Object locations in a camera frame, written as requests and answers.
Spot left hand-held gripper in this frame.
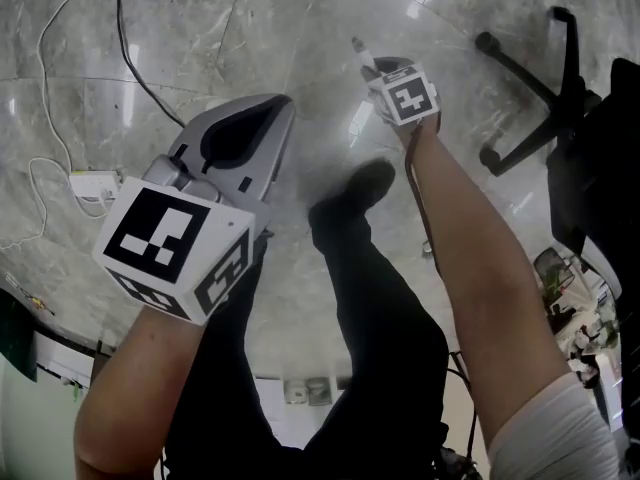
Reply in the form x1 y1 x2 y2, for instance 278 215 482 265
92 92 297 327

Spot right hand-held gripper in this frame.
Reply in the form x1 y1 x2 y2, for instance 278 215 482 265
351 36 442 128

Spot person's left forearm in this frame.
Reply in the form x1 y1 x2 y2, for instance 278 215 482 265
73 307 207 480

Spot person's right forearm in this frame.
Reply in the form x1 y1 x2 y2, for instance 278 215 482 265
398 121 572 447

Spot person's black shoe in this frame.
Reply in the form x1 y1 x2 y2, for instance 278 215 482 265
308 159 397 230

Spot white power strip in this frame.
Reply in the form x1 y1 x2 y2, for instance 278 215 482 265
68 169 125 203

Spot person's black trousers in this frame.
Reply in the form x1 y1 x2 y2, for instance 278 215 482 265
163 202 450 480

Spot black office chair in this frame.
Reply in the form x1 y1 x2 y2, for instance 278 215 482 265
473 6 640 437

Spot white flat box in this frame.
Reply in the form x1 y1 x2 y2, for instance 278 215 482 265
31 329 97 388

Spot dark green board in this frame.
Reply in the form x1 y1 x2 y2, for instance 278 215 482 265
0 287 40 384

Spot waste bin with rubbish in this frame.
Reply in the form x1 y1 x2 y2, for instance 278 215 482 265
531 246 622 385

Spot white shirt sleeve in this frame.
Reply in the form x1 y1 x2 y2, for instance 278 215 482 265
486 369 622 480

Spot black cable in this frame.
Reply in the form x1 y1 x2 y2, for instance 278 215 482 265
113 0 188 129

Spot white cable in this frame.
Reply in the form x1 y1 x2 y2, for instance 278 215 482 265
0 0 122 252

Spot grey wall outlet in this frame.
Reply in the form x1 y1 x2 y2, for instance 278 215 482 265
283 377 335 407

